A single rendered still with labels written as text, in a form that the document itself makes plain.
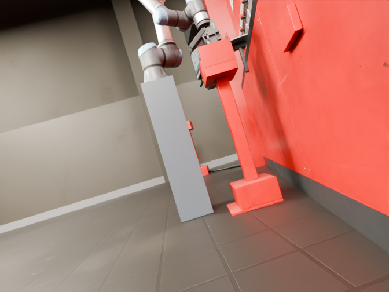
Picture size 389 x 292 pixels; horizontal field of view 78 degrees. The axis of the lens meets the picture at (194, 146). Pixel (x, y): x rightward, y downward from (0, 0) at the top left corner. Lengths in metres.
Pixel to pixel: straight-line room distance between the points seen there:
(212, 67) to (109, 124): 3.41
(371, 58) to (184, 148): 0.98
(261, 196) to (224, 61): 0.66
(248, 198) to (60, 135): 3.94
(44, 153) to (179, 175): 3.71
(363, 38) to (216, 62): 0.80
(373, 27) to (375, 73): 0.07
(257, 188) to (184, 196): 0.39
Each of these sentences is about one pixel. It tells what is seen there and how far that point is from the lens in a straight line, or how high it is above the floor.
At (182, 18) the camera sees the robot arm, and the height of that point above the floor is 1.00.
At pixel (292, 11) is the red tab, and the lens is 0.73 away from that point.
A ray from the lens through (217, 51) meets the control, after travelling 1.22.
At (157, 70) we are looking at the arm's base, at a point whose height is 0.83.
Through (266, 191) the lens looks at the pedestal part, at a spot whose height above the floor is 0.06.
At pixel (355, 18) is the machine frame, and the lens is 0.51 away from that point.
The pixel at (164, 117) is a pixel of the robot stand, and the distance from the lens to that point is 1.30.
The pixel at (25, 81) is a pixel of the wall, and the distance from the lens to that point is 5.14.
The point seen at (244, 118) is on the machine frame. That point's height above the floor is 0.53.
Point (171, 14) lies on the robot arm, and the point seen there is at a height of 1.02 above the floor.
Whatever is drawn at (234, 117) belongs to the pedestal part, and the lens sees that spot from 1.22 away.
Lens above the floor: 0.33
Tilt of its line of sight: 2 degrees up
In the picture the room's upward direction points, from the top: 17 degrees counter-clockwise
